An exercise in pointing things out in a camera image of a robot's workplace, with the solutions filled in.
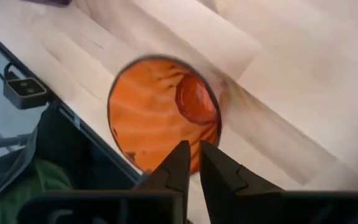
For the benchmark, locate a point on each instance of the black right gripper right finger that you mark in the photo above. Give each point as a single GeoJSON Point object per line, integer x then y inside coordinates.
{"type": "Point", "coordinates": [219, 180]}

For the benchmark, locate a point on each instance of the orange faceted plastic cup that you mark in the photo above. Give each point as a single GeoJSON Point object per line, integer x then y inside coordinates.
{"type": "Point", "coordinates": [148, 118]}

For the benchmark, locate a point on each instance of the small black table-level camera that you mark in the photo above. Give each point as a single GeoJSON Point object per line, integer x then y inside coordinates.
{"type": "Point", "coordinates": [25, 92]}

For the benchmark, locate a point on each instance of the person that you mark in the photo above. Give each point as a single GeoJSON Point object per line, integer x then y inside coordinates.
{"type": "Point", "coordinates": [26, 193]}

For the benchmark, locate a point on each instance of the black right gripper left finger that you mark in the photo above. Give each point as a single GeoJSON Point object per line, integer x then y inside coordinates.
{"type": "Point", "coordinates": [177, 168]}

